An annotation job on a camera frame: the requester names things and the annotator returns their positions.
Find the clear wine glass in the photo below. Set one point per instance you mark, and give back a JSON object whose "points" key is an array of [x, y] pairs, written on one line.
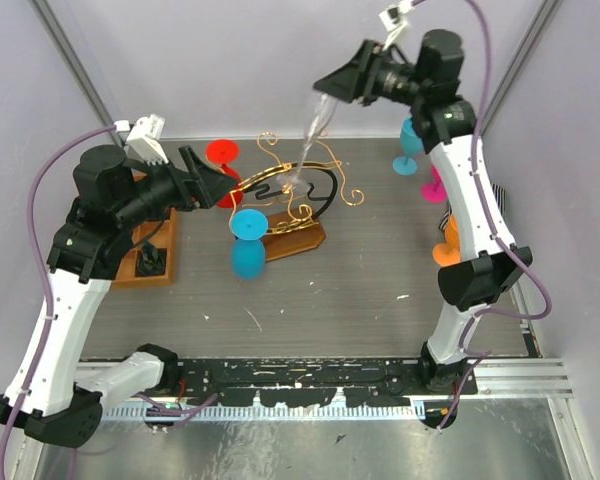
{"points": [[320, 113]]}

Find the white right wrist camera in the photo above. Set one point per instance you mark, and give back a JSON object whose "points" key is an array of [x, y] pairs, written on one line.
{"points": [[395, 20]]}

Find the aluminium frame rail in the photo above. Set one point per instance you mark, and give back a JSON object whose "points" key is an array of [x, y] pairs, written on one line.
{"points": [[497, 379]]}

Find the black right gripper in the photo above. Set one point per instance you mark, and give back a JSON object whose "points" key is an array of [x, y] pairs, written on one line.
{"points": [[356, 79]]}

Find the blue wine glass front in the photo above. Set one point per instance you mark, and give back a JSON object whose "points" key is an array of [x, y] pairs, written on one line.
{"points": [[248, 255]]}

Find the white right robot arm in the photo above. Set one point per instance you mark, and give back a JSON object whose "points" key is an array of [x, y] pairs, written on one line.
{"points": [[491, 262]]}

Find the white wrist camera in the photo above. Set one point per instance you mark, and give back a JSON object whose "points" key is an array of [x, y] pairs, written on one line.
{"points": [[395, 20], [144, 139]]}

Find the striped cloth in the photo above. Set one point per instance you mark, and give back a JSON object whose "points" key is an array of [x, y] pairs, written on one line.
{"points": [[500, 197]]}

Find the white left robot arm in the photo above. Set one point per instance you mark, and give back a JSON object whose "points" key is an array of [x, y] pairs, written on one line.
{"points": [[115, 196]]}

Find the wooden compartment tray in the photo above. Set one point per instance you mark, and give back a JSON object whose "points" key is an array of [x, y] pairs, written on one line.
{"points": [[160, 230]]}

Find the orange wine glass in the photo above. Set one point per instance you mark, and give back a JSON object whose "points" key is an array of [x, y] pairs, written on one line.
{"points": [[448, 252]]}

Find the magenta wine glass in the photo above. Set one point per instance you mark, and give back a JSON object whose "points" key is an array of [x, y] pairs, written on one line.
{"points": [[434, 191]]}

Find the gold wire wine glass rack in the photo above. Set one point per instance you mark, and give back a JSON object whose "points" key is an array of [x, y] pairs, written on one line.
{"points": [[297, 228]]}

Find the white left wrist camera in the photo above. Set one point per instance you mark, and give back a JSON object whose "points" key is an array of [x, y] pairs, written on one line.
{"points": [[144, 139]]}

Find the light blue wine glass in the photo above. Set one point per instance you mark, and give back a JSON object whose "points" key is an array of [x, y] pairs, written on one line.
{"points": [[411, 145]]}

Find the red wine glass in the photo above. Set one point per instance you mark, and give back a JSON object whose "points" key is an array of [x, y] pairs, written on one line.
{"points": [[221, 153]]}

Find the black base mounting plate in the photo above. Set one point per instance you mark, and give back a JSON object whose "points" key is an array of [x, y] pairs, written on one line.
{"points": [[304, 382]]}

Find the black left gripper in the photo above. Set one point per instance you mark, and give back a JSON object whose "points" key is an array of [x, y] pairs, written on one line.
{"points": [[221, 184]]}

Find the black coiled item in tray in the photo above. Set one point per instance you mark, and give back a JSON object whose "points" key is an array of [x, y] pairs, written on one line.
{"points": [[150, 261]]}

